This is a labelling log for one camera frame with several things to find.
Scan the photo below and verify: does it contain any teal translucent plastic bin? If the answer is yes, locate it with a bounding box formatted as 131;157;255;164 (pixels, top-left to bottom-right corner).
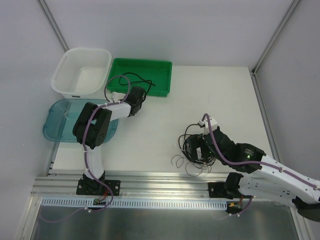
42;98;106;143

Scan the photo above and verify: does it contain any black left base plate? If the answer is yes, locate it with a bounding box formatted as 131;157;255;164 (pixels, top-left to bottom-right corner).
76;177;121;196

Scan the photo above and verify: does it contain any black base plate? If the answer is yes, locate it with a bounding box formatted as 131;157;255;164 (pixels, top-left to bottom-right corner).
207;182;242;200
76;177;121;196

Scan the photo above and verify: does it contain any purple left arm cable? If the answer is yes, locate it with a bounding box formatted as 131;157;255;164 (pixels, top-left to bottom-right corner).
83;75;132;213

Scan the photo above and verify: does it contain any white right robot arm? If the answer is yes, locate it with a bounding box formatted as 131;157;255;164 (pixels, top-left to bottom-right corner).
182;128;320;222

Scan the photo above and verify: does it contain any thick black cable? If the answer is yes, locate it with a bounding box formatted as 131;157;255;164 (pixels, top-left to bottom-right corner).
177;122;216;177

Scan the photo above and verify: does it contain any thin brown wire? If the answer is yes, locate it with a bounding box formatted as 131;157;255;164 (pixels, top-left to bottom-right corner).
171;154;186;169

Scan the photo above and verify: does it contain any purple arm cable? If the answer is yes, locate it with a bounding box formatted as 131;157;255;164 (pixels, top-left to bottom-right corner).
83;75;132;213
202;113;318;191

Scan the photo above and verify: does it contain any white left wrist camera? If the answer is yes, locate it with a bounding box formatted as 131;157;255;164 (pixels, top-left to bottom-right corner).
111;92;126;102

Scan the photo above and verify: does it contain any white plastic basin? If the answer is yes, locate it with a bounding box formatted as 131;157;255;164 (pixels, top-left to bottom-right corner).
50;47;112;99

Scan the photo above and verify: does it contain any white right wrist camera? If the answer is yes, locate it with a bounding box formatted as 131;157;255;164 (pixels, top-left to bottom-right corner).
197;116;218;135

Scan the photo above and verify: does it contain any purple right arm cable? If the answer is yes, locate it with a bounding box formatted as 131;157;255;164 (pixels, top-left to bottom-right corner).
202;113;318;191

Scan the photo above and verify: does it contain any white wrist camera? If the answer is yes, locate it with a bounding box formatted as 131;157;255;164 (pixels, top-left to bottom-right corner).
197;116;218;135
111;92;126;102

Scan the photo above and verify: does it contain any aluminium mounting rail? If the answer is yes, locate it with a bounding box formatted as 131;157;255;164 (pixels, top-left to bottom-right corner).
31;169;228;200

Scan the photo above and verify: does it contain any green plastic tray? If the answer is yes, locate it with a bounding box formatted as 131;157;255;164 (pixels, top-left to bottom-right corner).
107;58;173;97

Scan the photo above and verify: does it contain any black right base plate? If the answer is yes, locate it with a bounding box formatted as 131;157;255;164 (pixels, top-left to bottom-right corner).
207;182;242;200

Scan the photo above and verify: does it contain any white slotted cable duct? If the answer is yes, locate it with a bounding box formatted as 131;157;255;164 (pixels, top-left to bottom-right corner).
41;196;227;211

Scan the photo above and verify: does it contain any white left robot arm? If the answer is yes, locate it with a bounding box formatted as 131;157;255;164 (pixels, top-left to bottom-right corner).
72;86;147;195

